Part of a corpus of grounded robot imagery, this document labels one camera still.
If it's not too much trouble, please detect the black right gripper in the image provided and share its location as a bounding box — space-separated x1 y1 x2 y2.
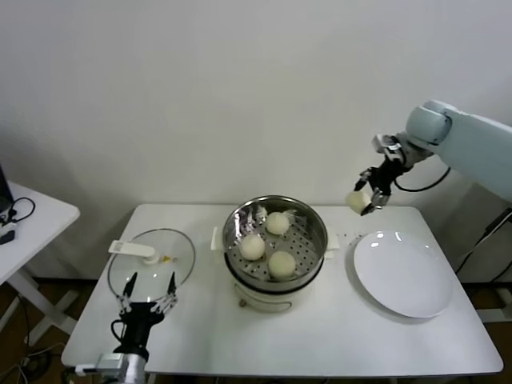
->
354 158 405 217

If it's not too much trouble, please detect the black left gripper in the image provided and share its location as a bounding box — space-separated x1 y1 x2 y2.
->
114 270 180 354

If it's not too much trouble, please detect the white steamed baozi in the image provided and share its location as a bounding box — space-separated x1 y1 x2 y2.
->
266 212 290 235
240 234 266 262
345 190 373 215
267 250 297 280

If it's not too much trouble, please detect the stainless steel steamer basket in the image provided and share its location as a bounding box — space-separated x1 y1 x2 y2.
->
210 194 342 290

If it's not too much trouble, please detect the white round plate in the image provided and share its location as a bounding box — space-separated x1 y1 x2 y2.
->
352 230 455 319

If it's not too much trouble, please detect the white electric pot base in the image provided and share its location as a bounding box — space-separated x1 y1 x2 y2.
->
222 255 326 314

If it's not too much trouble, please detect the small white black adapter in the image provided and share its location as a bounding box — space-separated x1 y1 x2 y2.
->
0 222 18 245

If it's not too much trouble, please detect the black monitor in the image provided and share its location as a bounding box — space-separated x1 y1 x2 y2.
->
0 162 15 213

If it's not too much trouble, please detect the glass lid with white handle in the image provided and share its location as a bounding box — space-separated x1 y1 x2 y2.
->
107 227 197 304

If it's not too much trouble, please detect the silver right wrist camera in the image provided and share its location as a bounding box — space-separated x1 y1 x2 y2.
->
373 134 402 156

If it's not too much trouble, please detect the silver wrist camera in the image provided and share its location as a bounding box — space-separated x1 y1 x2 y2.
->
373 134 402 156
74 352 126 375

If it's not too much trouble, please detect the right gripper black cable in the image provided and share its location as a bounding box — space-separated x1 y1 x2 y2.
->
394 166 452 192

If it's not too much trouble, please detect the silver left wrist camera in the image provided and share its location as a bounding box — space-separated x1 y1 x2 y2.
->
74 352 126 375

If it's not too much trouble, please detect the black floor cable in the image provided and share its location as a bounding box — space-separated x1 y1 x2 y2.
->
14 294 33 349

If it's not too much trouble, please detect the white floor cable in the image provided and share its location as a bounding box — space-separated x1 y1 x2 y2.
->
19 347 55 371

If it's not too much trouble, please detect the thin black looped cable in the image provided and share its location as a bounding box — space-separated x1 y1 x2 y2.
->
2 197 37 225

